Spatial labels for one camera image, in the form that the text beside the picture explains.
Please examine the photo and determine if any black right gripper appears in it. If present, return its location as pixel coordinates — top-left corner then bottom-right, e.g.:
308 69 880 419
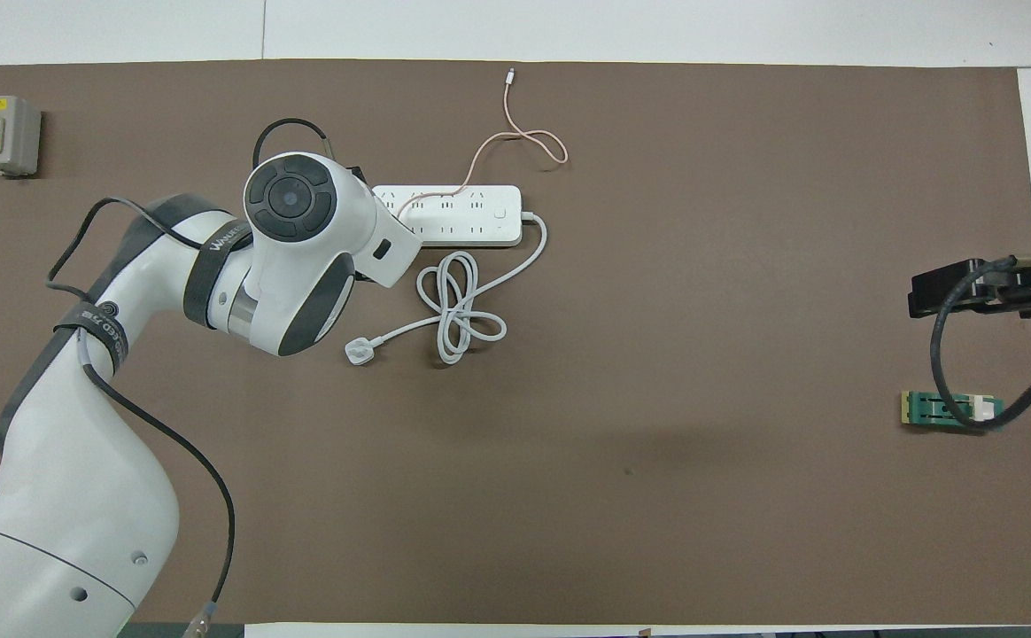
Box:
911 260 1031 318

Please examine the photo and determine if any white power strip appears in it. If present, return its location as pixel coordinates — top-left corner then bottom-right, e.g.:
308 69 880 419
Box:
372 184 523 248

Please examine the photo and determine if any white power strip cord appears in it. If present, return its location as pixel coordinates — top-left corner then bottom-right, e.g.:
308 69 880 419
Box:
344 211 549 366

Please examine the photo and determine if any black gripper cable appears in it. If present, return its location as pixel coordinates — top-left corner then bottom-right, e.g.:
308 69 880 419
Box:
930 252 1031 433
46 118 332 637

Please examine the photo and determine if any brown table mat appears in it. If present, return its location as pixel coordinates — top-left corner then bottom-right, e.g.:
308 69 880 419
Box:
0 58 1031 626

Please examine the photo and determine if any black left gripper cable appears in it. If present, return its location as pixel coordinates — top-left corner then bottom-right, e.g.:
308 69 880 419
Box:
46 118 332 637

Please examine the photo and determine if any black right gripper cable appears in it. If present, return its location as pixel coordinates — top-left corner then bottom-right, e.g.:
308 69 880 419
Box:
930 252 1031 433

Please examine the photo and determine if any grey on-off switch box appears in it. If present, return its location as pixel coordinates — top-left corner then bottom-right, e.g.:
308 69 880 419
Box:
0 95 43 178

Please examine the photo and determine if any pink charging cable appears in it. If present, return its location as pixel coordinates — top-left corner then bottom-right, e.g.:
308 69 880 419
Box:
396 69 568 221

